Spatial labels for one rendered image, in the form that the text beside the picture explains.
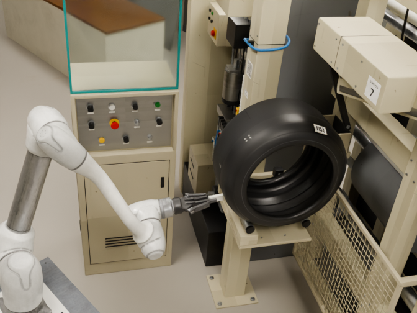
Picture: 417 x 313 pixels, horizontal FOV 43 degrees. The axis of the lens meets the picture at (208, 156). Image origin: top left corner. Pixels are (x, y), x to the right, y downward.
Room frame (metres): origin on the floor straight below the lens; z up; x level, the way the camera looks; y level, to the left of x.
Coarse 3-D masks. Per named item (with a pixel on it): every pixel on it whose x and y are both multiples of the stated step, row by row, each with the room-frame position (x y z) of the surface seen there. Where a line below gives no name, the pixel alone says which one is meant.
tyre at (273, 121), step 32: (224, 128) 2.04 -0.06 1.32; (256, 128) 1.90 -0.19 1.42; (288, 128) 1.88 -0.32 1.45; (224, 160) 1.88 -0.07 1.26; (256, 160) 1.82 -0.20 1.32; (320, 160) 2.17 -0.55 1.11; (224, 192) 1.84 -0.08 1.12; (256, 192) 2.11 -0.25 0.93; (288, 192) 2.12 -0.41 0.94; (320, 192) 2.03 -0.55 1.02; (256, 224) 1.87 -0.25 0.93; (288, 224) 1.88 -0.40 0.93
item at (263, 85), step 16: (256, 0) 2.30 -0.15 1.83; (272, 0) 2.24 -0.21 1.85; (288, 0) 2.26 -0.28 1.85; (256, 16) 2.28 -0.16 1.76; (272, 16) 2.24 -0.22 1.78; (288, 16) 2.26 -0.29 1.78; (256, 32) 2.26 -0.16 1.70; (272, 32) 2.24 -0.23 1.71; (256, 64) 2.23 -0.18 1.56; (272, 64) 2.25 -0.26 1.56; (256, 80) 2.23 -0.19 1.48; (272, 80) 2.25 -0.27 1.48; (256, 96) 2.23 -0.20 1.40; (272, 96) 2.25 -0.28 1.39; (224, 256) 2.31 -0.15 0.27; (240, 256) 2.24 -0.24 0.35; (224, 272) 2.28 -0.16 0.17; (240, 272) 2.25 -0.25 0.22; (224, 288) 2.25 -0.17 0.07; (240, 288) 2.25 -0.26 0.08
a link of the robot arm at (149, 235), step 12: (84, 168) 1.62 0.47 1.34; (96, 168) 1.67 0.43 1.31; (96, 180) 1.66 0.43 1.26; (108, 180) 1.68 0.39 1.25; (108, 192) 1.65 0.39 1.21; (120, 204) 1.64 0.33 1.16; (120, 216) 1.62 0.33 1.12; (132, 216) 1.63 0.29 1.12; (132, 228) 1.61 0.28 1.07; (144, 228) 1.63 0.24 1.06; (156, 228) 1.67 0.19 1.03; (144, 240) 1.61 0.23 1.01; (156, 240) 1.62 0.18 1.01; (144, 252) 1.59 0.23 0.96; (156, 252) 1.58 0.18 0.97
